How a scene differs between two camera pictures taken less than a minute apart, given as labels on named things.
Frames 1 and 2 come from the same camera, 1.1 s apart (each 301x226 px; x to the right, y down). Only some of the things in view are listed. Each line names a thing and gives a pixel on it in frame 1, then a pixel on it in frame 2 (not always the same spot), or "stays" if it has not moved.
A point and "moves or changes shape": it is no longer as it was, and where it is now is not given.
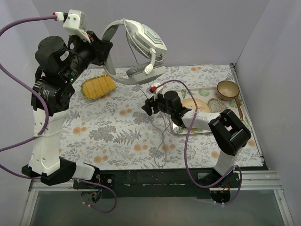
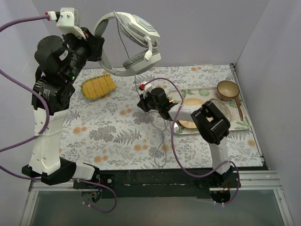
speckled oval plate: x=216 y=105 stays
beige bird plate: x=202 y=106 stays
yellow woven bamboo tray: x=97 y=86 stays
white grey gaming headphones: x=147 y=43 moves or changes shape
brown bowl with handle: x=227 y=90 stays
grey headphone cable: x=146 y=97 -> x=138 y=91
